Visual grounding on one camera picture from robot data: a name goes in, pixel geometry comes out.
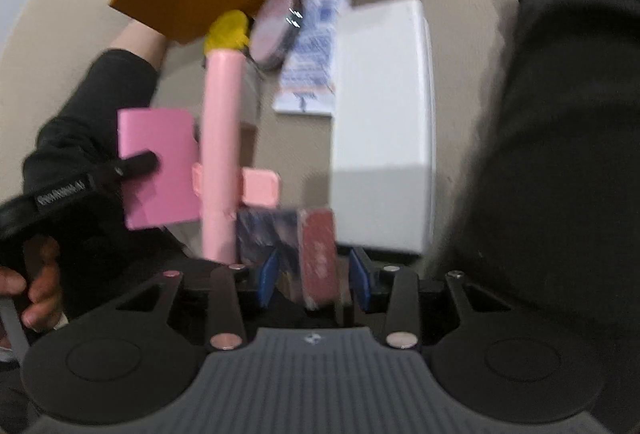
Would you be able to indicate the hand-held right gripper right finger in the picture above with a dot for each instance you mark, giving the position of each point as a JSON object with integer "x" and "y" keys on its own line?
{"x": 361, "y": 281}

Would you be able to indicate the dark printed card pack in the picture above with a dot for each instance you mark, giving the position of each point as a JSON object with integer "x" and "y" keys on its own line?
{"x": 267, "y": 234}

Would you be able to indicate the yellow round toy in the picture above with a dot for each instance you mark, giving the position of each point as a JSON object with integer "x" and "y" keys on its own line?
{"x": 228, "y": 31}

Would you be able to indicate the beige sofa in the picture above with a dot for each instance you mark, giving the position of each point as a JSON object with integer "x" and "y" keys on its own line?
{"x": 475, "y": 14}

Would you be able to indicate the pink notebook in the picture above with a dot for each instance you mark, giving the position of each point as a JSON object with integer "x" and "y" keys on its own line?
{"x": 160, "y": 164}

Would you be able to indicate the white cream tube blue print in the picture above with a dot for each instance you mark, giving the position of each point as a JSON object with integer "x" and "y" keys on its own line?
{"x": 310, "y": 59}

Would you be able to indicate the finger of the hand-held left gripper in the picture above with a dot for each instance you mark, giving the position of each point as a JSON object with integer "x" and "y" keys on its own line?
{"x": 136, "y": 166}

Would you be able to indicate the pink tape roll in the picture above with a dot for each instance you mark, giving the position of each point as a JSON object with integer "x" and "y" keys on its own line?
{"x": 272, "y": 30}

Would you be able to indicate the person's left hand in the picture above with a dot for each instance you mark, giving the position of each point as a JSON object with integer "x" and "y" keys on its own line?
{"x": 44, "y": 276}

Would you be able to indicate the pink red eraser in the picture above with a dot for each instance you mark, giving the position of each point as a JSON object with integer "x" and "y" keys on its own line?
{"x": 318, "y": 259}

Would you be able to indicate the pink cylinder with cross bracket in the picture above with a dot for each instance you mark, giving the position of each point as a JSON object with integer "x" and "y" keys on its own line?
{"x": 221, "y": 139}

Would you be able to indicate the white rectangular box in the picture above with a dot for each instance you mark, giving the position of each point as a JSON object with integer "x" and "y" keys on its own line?
{"x": 382, "y": 124}

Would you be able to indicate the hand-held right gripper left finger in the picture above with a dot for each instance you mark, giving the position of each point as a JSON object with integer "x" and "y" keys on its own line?
{"x": 268, "y": 281}

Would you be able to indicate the person's left leg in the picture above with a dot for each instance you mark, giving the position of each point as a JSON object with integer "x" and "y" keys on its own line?
{"x": 85, "y": 124}

